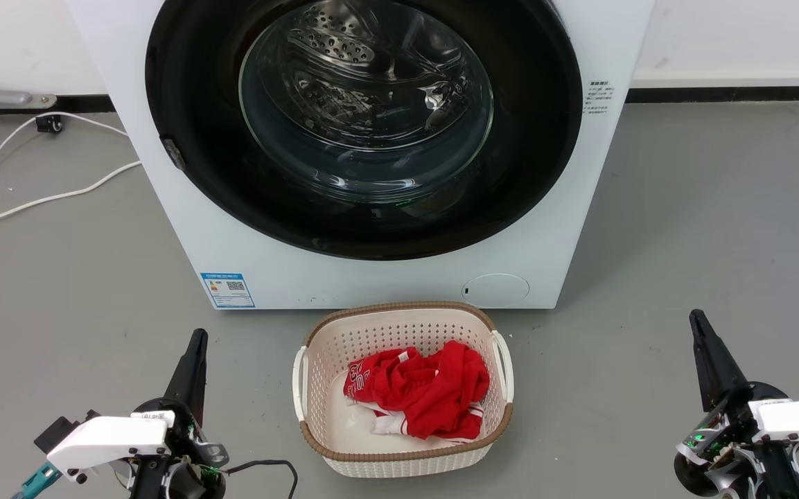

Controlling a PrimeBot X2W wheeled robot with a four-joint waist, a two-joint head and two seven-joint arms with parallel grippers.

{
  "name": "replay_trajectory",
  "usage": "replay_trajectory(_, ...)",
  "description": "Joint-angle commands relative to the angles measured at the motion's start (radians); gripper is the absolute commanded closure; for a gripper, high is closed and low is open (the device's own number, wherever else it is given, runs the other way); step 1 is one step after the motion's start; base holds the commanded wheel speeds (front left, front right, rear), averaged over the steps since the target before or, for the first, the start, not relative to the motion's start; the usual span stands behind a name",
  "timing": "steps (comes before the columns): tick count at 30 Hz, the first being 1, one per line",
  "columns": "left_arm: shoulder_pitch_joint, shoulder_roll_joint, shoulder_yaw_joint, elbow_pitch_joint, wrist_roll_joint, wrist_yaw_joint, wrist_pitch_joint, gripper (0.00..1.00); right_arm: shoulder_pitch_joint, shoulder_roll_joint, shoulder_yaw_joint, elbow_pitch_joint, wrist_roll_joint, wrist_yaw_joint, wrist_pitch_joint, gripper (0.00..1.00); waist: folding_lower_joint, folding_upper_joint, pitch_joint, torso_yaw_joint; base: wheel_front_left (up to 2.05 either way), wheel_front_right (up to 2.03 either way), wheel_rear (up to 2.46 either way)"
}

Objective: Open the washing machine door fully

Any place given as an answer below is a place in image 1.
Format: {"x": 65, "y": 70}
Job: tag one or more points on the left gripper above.
{"x": 191, "y": 443}

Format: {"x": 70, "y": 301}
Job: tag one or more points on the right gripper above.
{"x": 725, "y": 443}

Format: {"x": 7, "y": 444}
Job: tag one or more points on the red and white garment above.
{"x": 434, "y": 395}

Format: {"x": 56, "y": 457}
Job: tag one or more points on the small text instruction sticker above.
{"x": 596, "y": 97}

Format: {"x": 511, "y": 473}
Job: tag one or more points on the white front-load washing machine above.
{"x": 371, "y": 284}

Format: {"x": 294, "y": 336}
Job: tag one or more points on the round white filter cover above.
{"x": 496, "y": 288}

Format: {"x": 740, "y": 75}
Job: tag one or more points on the cream plastic laundry basket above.
{"x": 385, "y": 333}

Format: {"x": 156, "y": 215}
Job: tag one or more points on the black round washer door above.
{"x": 191, "y": 104}

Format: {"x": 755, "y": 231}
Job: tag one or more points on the blue energy label sticker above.
{"x": 227, "y": 290}

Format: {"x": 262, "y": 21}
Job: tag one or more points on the stainless steel washing drum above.
{"x": 344, "y": 41}

